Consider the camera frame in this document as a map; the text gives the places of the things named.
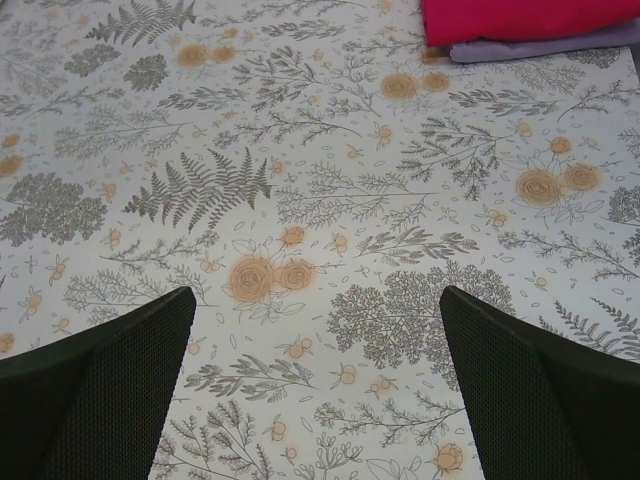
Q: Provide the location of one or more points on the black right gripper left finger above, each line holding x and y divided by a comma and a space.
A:
93, 405

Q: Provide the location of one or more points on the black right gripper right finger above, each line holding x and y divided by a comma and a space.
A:
540, 406

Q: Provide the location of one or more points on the floral patterned table mat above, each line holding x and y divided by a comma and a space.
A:
317, 175

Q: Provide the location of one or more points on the folded lavender t shirt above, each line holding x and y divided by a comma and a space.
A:
482, 51

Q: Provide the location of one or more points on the folded red t shirt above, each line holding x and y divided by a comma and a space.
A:
448, 22

